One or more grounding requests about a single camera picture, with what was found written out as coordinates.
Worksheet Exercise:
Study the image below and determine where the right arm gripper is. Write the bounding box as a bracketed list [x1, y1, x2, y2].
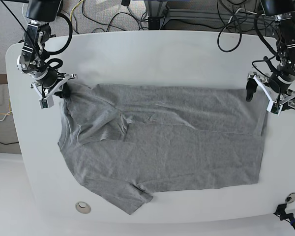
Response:
[30, 70, 78, 99]

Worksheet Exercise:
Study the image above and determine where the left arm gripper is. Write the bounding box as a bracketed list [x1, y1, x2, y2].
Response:
[246, 72, 295, 111]

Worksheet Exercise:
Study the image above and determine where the grey T-shirt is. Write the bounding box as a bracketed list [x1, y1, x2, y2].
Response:
[58, 82, 268, 214]

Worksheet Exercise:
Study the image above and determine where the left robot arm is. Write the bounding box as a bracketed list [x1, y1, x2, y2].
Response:
[246, 0, 295, 115]

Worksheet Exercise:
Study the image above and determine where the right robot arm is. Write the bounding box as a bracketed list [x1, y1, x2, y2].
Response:
[17, 0, 73, 99]

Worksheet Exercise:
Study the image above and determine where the metal table grommet left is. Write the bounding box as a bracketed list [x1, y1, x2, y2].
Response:
[75, 202, 91, 214]

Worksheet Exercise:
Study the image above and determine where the metal table grommet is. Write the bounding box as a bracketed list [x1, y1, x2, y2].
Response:
[75, 202, 91, 214]
[285, 192, 295, 204]

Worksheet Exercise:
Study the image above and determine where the metal table grommet right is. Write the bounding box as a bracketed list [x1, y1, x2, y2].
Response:
[285, 192, 295, 204]

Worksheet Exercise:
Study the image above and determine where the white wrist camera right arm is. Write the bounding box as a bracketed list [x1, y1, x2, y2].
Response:
[39, 97, 54, 109]

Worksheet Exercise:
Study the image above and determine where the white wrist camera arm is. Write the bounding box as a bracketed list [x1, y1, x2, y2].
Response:
[266, 101, 283, 116]
[39, 97, 54, 109]

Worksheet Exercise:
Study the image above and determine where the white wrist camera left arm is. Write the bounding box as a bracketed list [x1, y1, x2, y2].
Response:
[266, 101, 283, 116]

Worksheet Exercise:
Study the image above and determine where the yellow cable on floor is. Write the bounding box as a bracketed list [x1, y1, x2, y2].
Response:
[69, 0, 85, 25]

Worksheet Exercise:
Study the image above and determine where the aluminium frame with black foot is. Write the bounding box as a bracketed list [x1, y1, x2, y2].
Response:
[144, 0, 174, 30]

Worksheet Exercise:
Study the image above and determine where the black clamp with cable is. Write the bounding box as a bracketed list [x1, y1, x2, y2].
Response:
[273, 204, 295, 230]

